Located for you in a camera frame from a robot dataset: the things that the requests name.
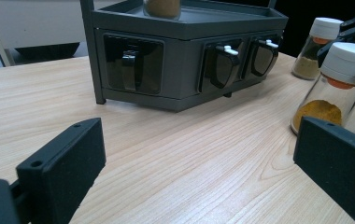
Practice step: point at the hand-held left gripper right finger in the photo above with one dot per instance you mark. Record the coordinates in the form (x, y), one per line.
(337, 155)

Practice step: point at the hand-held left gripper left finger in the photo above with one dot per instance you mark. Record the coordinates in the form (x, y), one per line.
(66, 161)

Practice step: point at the tan powder spice jar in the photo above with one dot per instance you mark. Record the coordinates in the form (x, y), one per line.
(314, 53)

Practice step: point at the orange powder spice jar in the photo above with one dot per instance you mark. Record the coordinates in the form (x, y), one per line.
(328, 99)

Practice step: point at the dark grey corner spice rack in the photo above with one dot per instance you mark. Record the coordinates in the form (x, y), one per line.
(181, 62)

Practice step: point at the spice jar with spouted lid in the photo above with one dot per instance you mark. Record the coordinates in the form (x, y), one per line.
(162, 7)

